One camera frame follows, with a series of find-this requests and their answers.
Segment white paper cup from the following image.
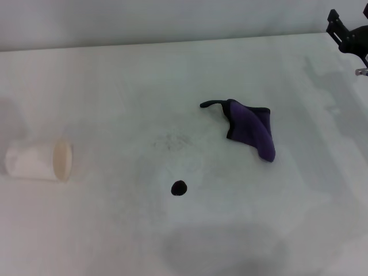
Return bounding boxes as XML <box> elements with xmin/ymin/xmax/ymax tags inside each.
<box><xmin>4</xmin><ymin>139</ymin><xmax>74</xmax><ymax>183</ymax></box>

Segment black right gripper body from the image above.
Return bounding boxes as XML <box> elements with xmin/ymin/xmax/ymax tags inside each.
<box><xmin>339</xmin><ymin>25</ymin><xmax>368</xmax><ymax>67</ymax></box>

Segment black water stain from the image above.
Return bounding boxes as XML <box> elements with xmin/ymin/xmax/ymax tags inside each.
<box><xmin>171</xmin><ymin>180</ymin><xmax>188</xmax><ymax>197</ymax></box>

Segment purple rag with black trim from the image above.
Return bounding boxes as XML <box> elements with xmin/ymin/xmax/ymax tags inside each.
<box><xmin>199</xmin><ymin>98</ymin><xmax>277</xmax><ymax>163</ymax></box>

